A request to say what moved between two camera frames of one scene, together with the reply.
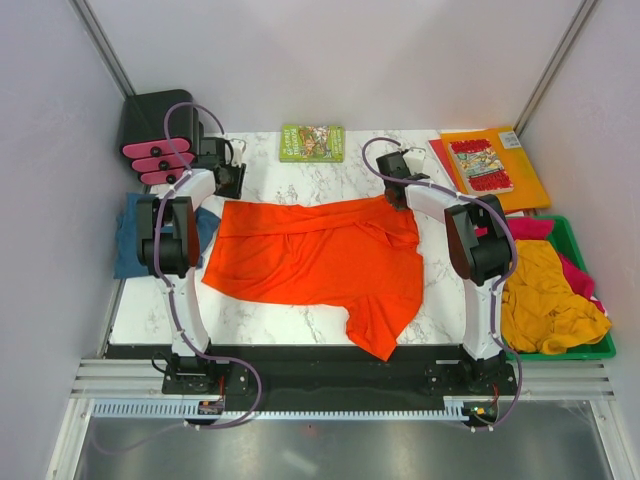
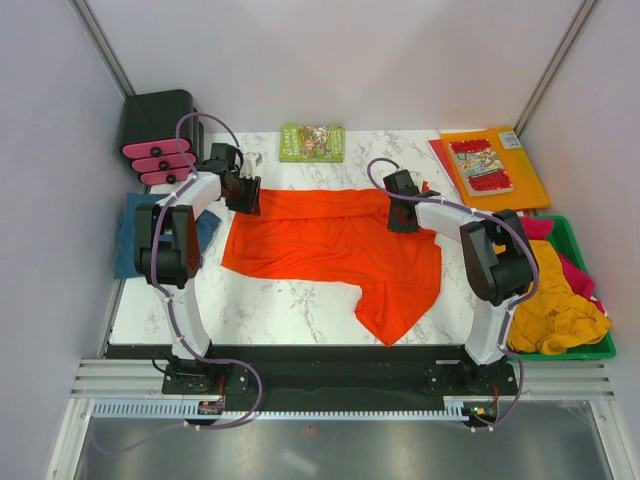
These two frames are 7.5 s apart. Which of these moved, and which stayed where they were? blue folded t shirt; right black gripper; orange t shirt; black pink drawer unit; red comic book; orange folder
Moved: orange t shirt; right black gripper
Stayed: black pink drawer unit; blue folded t shirt; orange folder; red comic book
